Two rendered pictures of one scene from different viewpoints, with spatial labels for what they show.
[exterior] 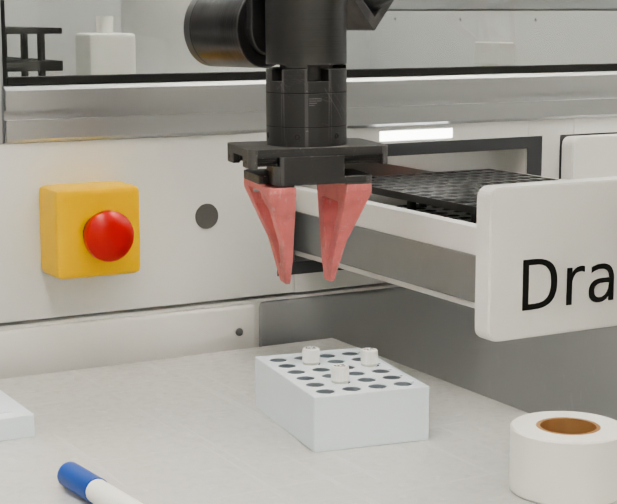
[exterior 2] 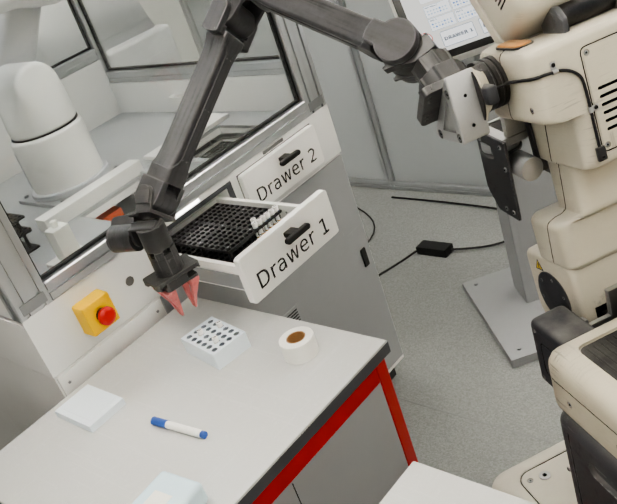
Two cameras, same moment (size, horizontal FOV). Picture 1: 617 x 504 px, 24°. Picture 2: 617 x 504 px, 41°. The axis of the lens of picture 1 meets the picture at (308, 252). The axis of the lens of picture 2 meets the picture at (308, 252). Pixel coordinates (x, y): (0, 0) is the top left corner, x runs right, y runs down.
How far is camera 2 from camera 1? 76 cm
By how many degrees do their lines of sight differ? 21
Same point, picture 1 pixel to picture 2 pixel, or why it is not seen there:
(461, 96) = (196, 184)
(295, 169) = (173, 285)
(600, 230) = (275, 249)
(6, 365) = (88, 369)
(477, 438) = (265, 338)
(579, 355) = not seen: hidden behind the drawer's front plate
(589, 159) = (250, 180)
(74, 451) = (144, 405)
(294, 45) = (155, 246)
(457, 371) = not seen: hidden behind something
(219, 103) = not seen: hidden behind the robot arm
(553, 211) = (259, 253)
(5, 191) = (60, 315)
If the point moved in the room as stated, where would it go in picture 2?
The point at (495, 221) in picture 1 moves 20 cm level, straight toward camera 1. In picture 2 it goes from (243, 269) to (260, 316)
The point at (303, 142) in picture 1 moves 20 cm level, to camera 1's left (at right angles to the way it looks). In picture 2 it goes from (171, 274) to (74, 318)
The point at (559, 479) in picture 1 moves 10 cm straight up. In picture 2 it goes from (300, 357) to (283, 314)
